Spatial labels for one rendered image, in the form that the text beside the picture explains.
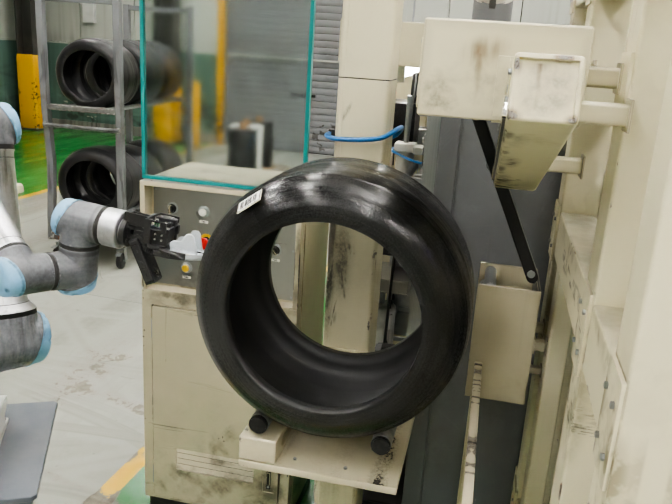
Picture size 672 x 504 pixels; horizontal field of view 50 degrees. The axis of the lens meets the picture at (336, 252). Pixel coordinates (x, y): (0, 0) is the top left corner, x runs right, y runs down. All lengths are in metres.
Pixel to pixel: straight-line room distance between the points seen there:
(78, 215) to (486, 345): 1.01
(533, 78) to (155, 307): 1.75
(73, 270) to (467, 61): 1.04
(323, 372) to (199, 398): 0.84
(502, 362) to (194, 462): 1.31
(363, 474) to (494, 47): 1.00
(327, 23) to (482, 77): 10.10
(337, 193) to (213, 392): 1.29
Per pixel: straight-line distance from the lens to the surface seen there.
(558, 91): 1.04
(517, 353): 1.82
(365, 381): 1.81
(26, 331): 2.17
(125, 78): 5.40
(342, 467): 1.72
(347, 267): 1.86
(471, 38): 1.13
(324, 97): 11.24
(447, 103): 1.13
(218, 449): 2.65
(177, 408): 2.64
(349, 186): 1.42
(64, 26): 13.23
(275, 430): 1.72
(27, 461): 2.19
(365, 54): 1.77
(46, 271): 1.74
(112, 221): 1.69
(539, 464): 1.98
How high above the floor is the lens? 1.74
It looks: 16 degrees down
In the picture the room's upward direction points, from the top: 4 degrees clockwise
